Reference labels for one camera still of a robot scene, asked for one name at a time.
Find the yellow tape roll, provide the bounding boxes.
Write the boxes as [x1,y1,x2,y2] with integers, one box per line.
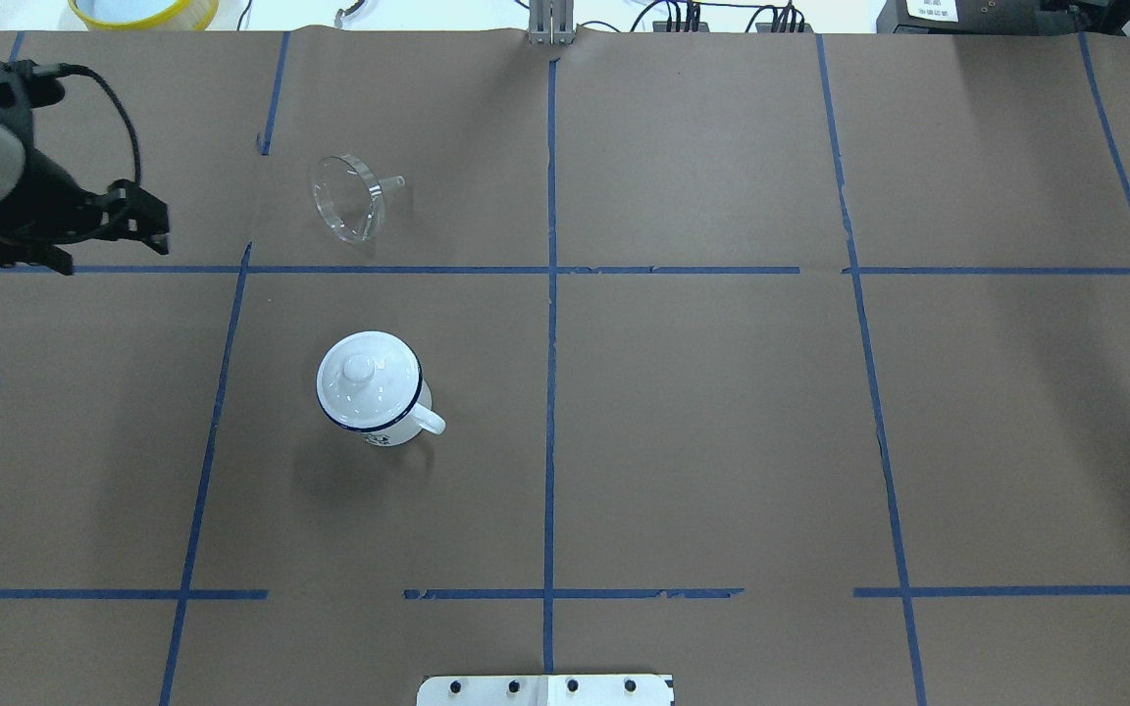
[67,1,221,30]

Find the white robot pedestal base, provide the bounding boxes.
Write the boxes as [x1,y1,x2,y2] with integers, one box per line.
[416,674,676,705]

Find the black box device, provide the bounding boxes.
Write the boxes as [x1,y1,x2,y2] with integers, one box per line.
[875,1,1083,36]

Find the light blue plate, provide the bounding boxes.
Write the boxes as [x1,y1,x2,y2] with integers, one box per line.
[73,0,177,25]

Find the white enamel mug blue rim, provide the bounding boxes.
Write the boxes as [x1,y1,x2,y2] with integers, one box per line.
[315,372,445,448]

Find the clear glass funnel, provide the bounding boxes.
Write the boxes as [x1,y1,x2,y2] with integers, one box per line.
[310,155,407,244]

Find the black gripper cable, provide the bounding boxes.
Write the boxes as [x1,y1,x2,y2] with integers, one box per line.
[26,63,142,189]

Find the white ceramic lid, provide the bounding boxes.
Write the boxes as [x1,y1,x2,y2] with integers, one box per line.
[315,330,425,430]

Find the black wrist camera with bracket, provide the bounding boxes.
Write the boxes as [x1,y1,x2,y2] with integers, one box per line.
[0,59,66,132]

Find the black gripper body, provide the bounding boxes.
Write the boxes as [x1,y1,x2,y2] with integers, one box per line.
[0,147,114,245]

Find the aluminium frame post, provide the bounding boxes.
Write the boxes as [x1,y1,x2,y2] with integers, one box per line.
[520,0,577,46]

